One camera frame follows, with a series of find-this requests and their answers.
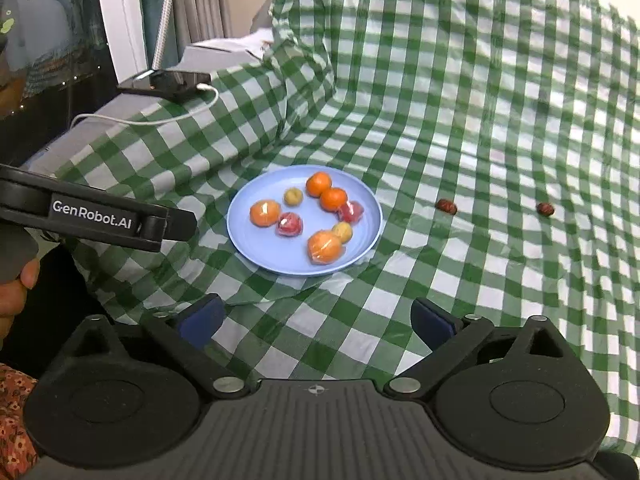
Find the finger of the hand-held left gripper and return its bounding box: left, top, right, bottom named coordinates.
left=142, top=207, right=197, bottom=254

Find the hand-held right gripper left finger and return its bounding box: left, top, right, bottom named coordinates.
left=74, top=293, right=248, bottom=401

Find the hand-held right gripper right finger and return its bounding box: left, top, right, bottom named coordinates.
left=383, top=296, right=579, bottom=400

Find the light blue plate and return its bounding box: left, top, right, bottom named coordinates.
left=226, top=164, right=384, bottom=277

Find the plastic-wrapped red fruit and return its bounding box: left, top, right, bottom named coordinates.
left=276, top=212, right=305, bottom=239
left=337, top=200, right=365, bottom=225

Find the plastic-wrapped orange tangerine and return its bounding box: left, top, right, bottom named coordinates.
left=306, top=229, right=346, bottom=266

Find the person's left hand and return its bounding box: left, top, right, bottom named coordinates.
left=0, top=258, right=41, bottom=349

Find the black smartphone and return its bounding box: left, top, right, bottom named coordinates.
left=116, top=69, right=212, bottom=101

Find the dark glass cabinet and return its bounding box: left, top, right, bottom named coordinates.
left=0, top=0, right=119, bottom=167

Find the white paper sheet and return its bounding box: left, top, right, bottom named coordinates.
left=185, top=29, right=277, bottom=59

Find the silver gooseneck phone holder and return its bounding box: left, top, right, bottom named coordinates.
left=149, top=0, right=180, bottom=74

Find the person's floral clothing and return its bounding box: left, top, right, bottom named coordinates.
left=0, top=364, right=40, bottom=480

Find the green checked tablecloth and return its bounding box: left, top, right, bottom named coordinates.
left=54, top=0, right=640, bottom=461

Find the grey curtain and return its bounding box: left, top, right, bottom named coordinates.
left=177, top=0, right=234, bottom=47

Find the white charging cable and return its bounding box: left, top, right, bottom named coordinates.
left=69, top=84, right=220, bottom=134

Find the white door frame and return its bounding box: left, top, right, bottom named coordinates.
left=92, top=0, right=151, bottom=87

